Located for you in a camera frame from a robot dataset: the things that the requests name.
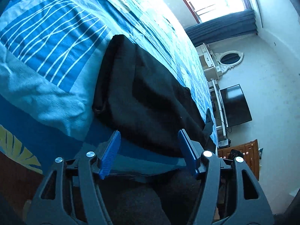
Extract black pants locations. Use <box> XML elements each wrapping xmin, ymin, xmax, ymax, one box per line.
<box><xmin>92</xmin><ymin>34</ymin><xmax>216</xmax><ymax>158</ymax></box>

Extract white tv stand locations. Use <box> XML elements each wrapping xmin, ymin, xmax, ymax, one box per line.
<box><xmin>208</xmin><ymin>79</ymin><xmax>231</xmax><ymax>149</ymax></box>

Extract brown wooden cabinet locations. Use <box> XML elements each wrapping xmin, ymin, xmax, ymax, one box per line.
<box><xmin>218</xmin><ymin>139</ymin><xmax>260</xmax><ymax>180</ymax></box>

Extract black flat screen television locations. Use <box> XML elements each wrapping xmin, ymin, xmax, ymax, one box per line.
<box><xmin>220</xmin><ymin>84</ymin><xmax>252</xmax><ymax>127</ymax></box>

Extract white dressing table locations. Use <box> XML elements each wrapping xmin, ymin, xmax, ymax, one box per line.
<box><xmin>196</xmin><ymin>43</ymin><xmax>222</xmax><ymax>81</ymax></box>

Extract white oval vanity mirror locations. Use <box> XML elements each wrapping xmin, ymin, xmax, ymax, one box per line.
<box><xmin>214</xmin><ymin>50</ymin><xmax>244</xmax><ymax>74</ymax></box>

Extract blue patterned bed sheet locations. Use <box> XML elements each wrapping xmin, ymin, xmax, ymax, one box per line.
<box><xmin>1</xmin><ymin>0</ymin><xmax>213</xmax><ymax>174</ymax></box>

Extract dark blue right curtain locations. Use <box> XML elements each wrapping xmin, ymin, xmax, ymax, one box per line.
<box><xmin>185</xmin><ymin>9</ymin><xmax>257</xmax><ymax>47</ymax></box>

